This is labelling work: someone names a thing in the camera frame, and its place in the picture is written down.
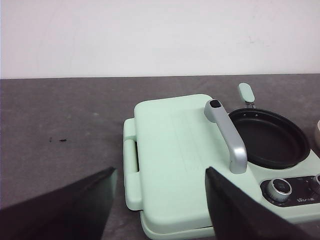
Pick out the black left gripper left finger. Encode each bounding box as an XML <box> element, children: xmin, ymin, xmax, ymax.
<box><xmin>0</xmin><ymin>167</ymin><xmax>118</xmax><ymax>240</ymax></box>

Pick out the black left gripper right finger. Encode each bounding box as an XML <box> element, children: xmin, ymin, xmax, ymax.
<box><xmin>205</xmin><ymin>167</ymin><xmax>319</xmax><ymax>240</ymax></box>

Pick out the mint green sandwich maker lid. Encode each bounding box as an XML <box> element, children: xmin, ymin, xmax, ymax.
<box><xmin>134</xmin><ymin>94</ymin><xmax>247</xmax><ymax>225</ymax></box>

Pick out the mint green breakfast maker base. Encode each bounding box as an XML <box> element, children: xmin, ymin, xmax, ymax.
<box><xmin>123</xmin><ymin>116</ymin><xmax>320</xmax><ymax>240</ymax></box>

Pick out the left silver control knob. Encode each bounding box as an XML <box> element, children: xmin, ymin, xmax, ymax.
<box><xmin>266</xmin><ymin>178</ymin><xmax>292</xmax><ymax>203</ymax></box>

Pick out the black frying pan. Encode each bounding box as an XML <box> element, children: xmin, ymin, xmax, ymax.
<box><xmin>228</xmin><ymin>82</ymin><xmax>311</xmax><ymax>170</ymax></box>

